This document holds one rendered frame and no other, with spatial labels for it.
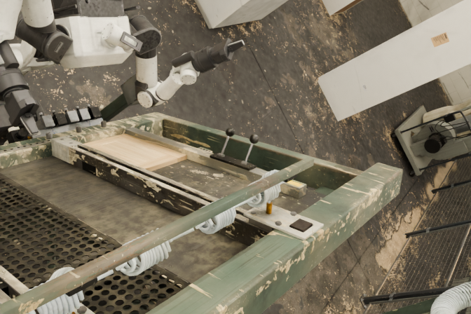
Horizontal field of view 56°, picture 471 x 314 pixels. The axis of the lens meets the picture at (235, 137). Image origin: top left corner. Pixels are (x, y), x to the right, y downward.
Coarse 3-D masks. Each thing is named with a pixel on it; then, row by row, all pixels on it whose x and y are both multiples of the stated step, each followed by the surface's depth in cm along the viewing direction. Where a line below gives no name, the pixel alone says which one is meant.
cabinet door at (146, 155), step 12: (96, 144) 193; (108, 144) 195; (120, 144) 196; (132, 144) 196; (144, 144) 196; (156, 144) 197; (120, 156) 182; (132, 156) 182; (144, 156) 183; (156, 156) 184; (168, 156) 184; (180, 156) 184; (144, 168) 170; (156, 168) 174
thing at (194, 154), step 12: (132, 132) 207; (144, 132) 206; (168, 144) 193; (180, 144) 192; (192, 156) 185; (204, 156) 181; (216, 168) 178; (228, 168) 174; (240, 168) 170; (252, 180) 167; (288, 192) 158; (300, 192) 156
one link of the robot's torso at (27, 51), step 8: (16, 48) 192; (24, 48) 186; (32, 48) 183; (24, 56) 187; (32, 56) 186; (24, 64) 190; (32, 64) 195; (40, 64) 198; (48, 64) 201; (24, 72) 216
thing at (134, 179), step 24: (72, 144) 176; (96, 168) 164; (120, 168) 155; (144, 192) 149; (168, 192) 141; (192, 192) 140; (240, 216) 126; (264, 216) 119; (288, 216) 120; (240, 240) 126
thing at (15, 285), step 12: (0, 276) 95; (12, 276) 95; (0, 288) 92; (12, 288) 91; (24, 288) 91; (84, 288) 67; (0, 300) 87; (36, 312) 86; (72, 312) 76; (84, 312) 80
